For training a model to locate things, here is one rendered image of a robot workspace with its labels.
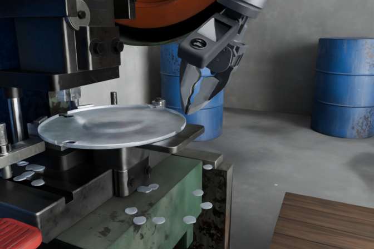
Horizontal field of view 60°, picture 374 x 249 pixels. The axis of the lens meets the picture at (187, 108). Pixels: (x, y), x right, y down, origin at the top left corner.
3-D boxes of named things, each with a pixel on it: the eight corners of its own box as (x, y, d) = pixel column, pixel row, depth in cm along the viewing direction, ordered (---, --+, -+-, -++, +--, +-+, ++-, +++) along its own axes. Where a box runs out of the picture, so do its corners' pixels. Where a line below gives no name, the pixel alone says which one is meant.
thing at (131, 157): (205, 184, 69) (206, 123, 66) (175, 218, 57) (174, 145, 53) (110, 163, 79) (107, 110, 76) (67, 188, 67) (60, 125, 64)
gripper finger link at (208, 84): (208, 116, 63) (229, 74, 59) (197, 124, 58) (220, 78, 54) (195, 108, 64) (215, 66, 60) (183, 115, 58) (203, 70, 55)
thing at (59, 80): (122, 88, 76) (121, 64, 75) (56, 105, 59) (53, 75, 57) (70, 83, 83) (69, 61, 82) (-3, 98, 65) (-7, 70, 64)
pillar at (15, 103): (27, 142, 69) (19, 76, 66) (18, 145, 67) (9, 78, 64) (20, 141, 70) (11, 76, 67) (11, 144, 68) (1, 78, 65)
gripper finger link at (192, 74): (195, 108, 64) (215, 66, 60) (183, 115, 58) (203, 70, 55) (182, 100, 65) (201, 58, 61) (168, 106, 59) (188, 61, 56)
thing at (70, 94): (84, 97, 72) (82, 80, 71) (67, 101, 68) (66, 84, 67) (73, 96, 73) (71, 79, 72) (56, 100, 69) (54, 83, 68)
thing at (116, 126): (207, 115, 73) (207, 111, 73) (134, 161, 48) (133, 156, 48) (104, 103, 85) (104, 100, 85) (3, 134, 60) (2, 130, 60)
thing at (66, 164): (125, 140, 79) (124, 128, 79) (62, 172, 62) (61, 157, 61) (75, 131, 86) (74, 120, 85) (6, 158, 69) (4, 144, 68)
